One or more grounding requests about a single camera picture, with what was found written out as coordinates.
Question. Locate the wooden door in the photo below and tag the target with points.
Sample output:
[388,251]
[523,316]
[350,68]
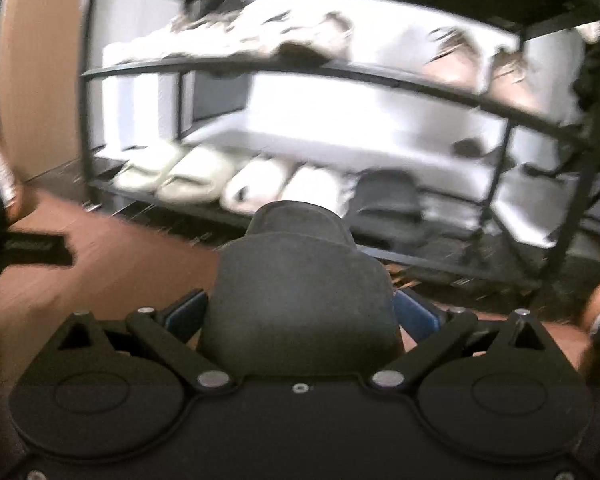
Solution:
[40,85]

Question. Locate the cream slide slipper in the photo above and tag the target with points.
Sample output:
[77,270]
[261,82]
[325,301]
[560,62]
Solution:
[147,167]
[200,175]

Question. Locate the pink leather lace shoe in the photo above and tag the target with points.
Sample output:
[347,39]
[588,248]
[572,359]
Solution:
[515,85]
[455,62]

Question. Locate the white slipper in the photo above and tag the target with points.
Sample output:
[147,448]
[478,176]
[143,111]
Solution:
[255,185]
[315,187]

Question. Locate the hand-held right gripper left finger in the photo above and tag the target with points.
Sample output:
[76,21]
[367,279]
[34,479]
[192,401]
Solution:
[187,310]

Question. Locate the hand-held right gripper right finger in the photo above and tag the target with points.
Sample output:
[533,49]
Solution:
[415,312]

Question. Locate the white box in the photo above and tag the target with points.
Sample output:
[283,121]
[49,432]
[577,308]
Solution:
[130,110]

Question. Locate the dark grey slipper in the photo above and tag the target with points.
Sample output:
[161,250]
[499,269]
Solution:
[387,200]
[300,300]

